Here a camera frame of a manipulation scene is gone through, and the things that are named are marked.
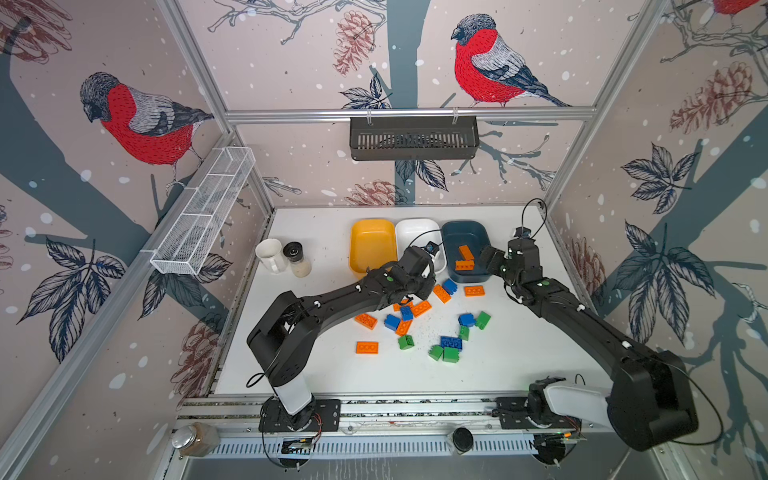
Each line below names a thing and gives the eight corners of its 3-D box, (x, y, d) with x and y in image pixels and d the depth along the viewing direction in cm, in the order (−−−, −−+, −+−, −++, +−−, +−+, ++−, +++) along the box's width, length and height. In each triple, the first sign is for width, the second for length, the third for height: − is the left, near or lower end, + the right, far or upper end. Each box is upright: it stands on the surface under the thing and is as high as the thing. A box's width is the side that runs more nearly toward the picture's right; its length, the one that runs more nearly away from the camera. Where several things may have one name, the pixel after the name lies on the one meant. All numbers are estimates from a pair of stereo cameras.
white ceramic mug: (271, 286, 99) (261, 270, 92) (263, 260, 106) (253, 243, 99) (293, 277, 102) (284, 261, 94) (284, 252, 109) (275, 235, 101)
